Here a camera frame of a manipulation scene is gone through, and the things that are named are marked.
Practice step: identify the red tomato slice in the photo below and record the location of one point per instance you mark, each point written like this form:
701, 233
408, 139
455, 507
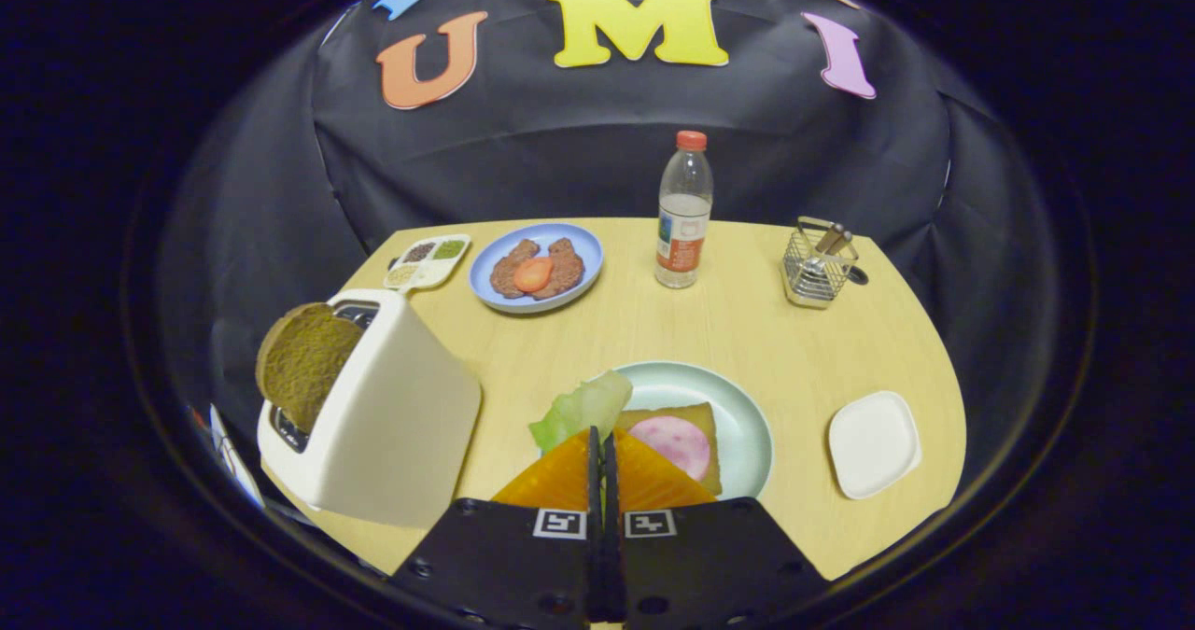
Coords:
533, 274

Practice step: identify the white toaster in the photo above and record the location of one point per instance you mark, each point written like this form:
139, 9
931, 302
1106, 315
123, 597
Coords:
401, 425

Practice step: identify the green lettuce leaf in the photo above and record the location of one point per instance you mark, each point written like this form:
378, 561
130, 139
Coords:
583, 406

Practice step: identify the brown meat slice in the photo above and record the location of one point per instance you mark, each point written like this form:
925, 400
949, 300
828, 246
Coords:
567, 266
506, 271

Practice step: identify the clear bottle with red cap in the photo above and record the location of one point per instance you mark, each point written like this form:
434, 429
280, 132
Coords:
681, 229

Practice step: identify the white paper sheet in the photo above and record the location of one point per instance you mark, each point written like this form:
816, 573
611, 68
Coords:
233, 462

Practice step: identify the white divided seasoning tray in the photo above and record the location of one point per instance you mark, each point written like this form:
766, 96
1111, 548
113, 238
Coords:
428, 264

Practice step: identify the bread slice under ham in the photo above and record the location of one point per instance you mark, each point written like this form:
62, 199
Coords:
714, 453

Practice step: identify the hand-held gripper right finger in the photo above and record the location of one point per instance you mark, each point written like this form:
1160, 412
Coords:
709, 560

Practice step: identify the pink ham slice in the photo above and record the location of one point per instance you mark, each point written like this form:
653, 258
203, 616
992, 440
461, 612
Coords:
672, 445

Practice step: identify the small white square dish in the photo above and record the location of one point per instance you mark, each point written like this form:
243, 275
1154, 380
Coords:
873, 443

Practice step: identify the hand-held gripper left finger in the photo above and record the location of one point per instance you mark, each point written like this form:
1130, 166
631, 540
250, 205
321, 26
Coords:
504, 560

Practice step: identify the pale green plate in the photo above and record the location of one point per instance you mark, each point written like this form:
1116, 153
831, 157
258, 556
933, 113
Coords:
738, 415

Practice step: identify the brown toasted bread slice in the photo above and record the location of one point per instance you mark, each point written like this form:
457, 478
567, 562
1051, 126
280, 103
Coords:
303, 364

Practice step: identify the blue plate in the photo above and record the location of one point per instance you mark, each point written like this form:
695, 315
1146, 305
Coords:
588, 257

